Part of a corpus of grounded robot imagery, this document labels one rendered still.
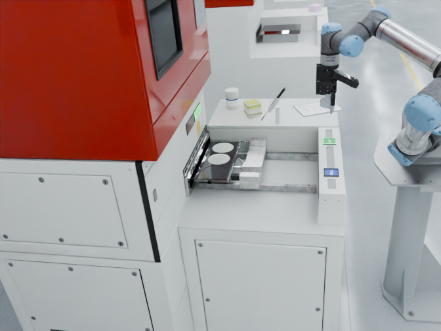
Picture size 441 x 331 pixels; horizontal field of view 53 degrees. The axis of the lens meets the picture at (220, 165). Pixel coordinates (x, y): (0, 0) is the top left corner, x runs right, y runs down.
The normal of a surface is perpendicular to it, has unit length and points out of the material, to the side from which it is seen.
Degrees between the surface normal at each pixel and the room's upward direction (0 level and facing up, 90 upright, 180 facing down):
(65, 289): 90
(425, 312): 0
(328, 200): 90
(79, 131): 90
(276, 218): 0
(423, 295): 0
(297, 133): 90
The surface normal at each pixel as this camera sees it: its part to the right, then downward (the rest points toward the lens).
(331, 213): -0.18, 0.51
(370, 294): -0.08, -0.86
